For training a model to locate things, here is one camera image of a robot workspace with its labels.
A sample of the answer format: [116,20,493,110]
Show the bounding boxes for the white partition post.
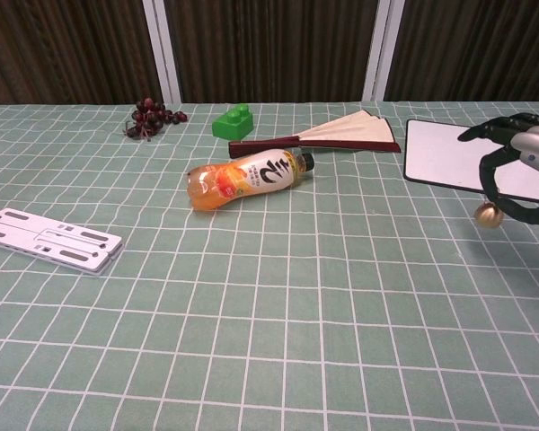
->
[361,0,406,102]
[142,0,183,105]

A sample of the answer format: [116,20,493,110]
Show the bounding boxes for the white board black edge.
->
[402,118,539,203]

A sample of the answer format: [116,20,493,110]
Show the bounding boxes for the cream folding fan red ribs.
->
[227,110,402,159]

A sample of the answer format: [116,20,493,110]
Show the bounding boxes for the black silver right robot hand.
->
[457,112,539,226]

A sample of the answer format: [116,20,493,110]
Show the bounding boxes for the dark brown ribbed partition panel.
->
[0,0,163,107]
[384,0,539,102]
[163,0,381,104]

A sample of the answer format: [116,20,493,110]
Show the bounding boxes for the green toy building block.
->
[211,103,256,140]

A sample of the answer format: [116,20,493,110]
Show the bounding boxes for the small gold bell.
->
[474,201,505,230]

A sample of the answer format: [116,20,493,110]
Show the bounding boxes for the dark red grape bunch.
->
[124,97,189,143]

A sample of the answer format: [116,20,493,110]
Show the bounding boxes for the orange juice plastic bottle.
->
[184,148,315,213]

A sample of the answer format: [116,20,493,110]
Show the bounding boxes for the white folding laptop stand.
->
[0,202,124,276]

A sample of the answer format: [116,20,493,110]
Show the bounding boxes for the green checked tablecloth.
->
[0,101,539,431]

